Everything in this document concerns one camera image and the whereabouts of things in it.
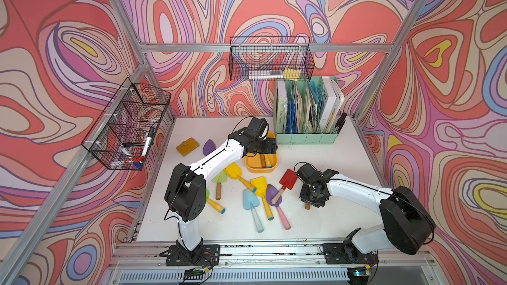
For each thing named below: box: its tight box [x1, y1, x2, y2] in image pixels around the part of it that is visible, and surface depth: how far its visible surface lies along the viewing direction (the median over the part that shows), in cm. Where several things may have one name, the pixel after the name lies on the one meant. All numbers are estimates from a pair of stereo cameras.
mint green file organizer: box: [273, 76, 338, 146], surface depth 103 cm
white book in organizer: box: [319, 76, 346, 134], surface depth 100 cm
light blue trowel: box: [242, 188, 265, 233], surface depth 88 cm
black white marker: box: [141, 126, 154, 158], surface depth 70 cm
